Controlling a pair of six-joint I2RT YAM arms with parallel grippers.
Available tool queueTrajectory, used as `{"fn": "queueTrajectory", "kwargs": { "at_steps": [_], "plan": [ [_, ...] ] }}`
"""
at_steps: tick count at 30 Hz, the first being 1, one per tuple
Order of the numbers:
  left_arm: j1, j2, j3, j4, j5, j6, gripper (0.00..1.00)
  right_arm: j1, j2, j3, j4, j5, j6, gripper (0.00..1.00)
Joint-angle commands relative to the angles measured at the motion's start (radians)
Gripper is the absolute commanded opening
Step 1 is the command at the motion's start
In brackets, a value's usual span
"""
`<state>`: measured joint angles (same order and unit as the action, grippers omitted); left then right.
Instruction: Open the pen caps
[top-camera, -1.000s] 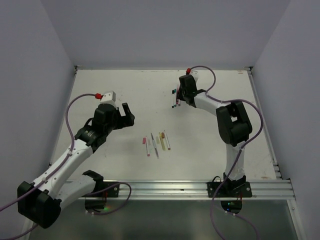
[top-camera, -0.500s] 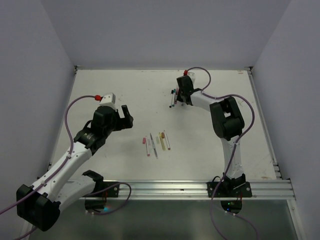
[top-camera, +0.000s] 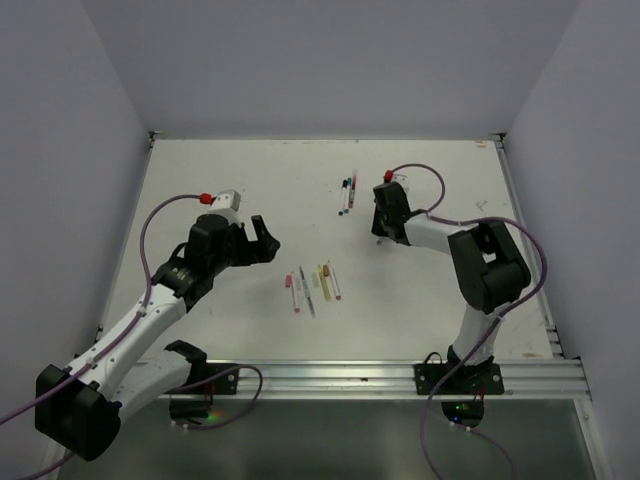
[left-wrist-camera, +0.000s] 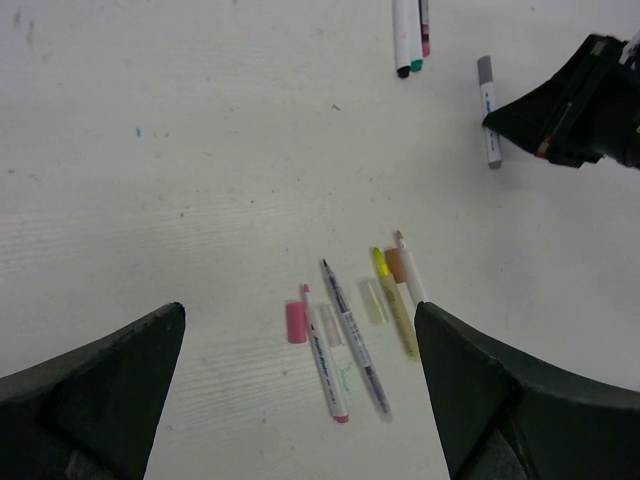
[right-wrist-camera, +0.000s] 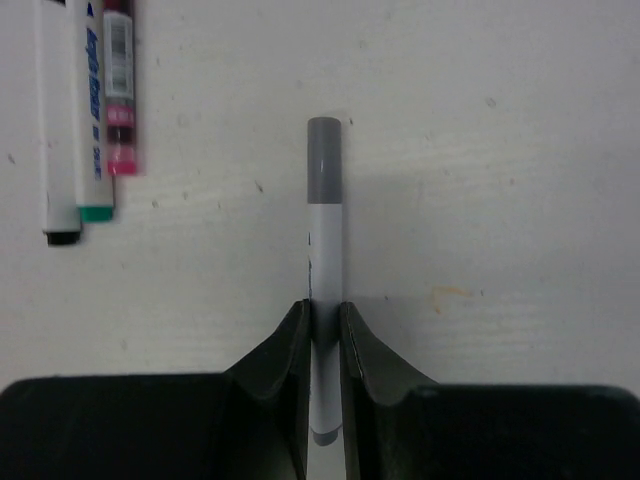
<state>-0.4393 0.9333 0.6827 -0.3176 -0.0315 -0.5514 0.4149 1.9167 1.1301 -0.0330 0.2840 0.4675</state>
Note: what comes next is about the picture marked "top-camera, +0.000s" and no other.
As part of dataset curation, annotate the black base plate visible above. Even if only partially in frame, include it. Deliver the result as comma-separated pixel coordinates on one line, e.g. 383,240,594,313
413,363,505,396
170,362,239,398

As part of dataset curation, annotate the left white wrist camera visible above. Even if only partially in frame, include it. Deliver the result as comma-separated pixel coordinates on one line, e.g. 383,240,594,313
199,189,241,224

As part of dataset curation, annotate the teal capped white pen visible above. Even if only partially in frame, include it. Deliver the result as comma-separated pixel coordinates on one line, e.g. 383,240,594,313
342,177,352,214

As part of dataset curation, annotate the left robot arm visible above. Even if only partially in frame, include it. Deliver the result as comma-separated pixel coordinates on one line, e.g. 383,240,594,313
35,214,280,461

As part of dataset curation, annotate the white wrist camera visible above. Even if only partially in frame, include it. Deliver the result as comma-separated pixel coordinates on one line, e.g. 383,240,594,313
383,170,409,194
199,189,241,224

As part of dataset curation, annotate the yellow pen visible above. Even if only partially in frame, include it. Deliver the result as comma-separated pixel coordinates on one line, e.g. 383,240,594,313
318,265,332,302

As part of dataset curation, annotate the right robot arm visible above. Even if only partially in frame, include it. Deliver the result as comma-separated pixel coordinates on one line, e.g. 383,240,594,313
372,181,531,393

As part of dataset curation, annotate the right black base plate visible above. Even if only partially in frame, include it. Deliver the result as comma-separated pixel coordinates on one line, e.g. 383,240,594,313
413,363,505,396

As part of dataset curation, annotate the black capped white pen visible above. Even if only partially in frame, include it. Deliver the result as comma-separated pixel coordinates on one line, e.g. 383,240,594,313
338,179,348,216

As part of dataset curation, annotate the magenta pen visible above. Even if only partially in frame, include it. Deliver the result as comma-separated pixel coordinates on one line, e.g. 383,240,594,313
348,169,358,209

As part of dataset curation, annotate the pink capped white pen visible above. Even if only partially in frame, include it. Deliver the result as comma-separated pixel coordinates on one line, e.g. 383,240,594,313
291,271,301,313

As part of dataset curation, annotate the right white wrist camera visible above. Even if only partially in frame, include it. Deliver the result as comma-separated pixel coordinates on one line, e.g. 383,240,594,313
383,170,409,194

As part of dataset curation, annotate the aluminium mounting rail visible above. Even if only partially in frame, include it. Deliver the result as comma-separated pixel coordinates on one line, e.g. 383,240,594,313
214,360,591,401

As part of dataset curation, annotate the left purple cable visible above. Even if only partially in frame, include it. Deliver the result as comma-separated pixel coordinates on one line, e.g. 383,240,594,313
0,192,264,476

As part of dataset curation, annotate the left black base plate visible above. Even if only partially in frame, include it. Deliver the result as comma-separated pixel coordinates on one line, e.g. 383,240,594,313
170,362,239,398

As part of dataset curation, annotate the brown capped white pen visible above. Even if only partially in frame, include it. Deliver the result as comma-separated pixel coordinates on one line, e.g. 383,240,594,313
327,261,342,300

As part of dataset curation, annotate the dark purple pen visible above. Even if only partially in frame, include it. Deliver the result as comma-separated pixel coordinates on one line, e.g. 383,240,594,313
299,266,316,318

